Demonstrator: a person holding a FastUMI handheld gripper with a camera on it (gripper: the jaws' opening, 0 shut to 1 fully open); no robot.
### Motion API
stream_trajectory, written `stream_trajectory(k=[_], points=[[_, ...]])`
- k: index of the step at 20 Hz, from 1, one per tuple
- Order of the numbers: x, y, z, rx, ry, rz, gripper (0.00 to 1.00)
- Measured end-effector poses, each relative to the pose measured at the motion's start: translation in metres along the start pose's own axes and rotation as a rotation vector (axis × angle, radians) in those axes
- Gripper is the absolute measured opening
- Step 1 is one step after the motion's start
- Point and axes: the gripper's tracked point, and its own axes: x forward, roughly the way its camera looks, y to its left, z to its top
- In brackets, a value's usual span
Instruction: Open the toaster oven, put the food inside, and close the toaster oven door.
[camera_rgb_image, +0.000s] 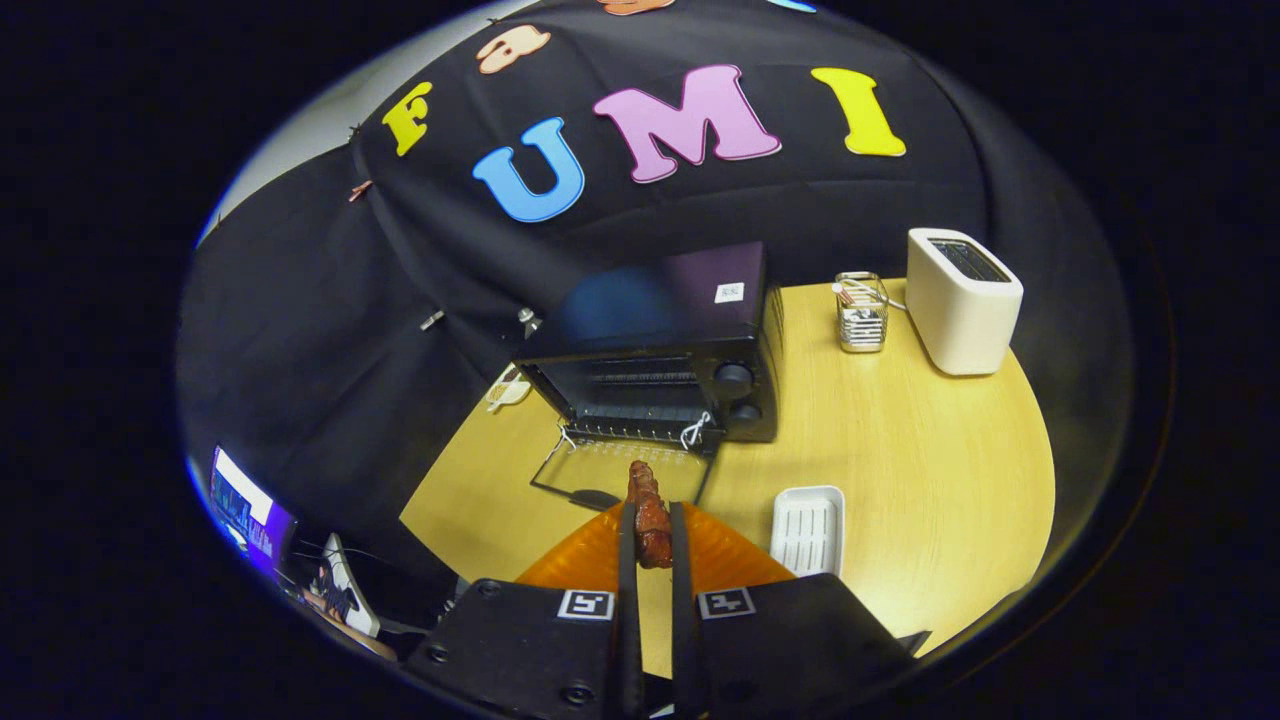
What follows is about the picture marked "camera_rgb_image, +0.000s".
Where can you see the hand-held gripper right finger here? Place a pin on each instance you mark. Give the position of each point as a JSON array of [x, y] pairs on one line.
[[682, 640]]

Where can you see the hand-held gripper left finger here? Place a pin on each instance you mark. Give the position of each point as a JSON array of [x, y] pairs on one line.
[[628, 640]]

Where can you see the red-brown meat slice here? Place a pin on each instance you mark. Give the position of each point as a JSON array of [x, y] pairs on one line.
[[650, 520]]

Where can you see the black toaster oven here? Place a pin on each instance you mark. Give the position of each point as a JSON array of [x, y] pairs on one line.
[[650, 300]]

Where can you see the white toaster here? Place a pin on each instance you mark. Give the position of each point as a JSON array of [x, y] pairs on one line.
[[965, 320]]

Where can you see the white rectangular tray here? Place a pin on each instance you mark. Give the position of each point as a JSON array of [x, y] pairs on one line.
[[808, 530]]

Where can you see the white divided spice dish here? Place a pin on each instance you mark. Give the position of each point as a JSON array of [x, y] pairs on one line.
[[508, 390]]

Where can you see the clear plastic bottle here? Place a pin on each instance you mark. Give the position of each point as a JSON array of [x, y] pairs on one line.
[[530, 322]]

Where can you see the silver clip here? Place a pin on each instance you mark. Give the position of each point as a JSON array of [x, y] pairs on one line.
[[432, 320]]

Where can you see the computer monitor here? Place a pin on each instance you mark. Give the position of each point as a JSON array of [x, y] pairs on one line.
[[245, 510]]

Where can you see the pink clip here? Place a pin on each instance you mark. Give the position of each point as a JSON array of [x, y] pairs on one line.
[[360, 190]]

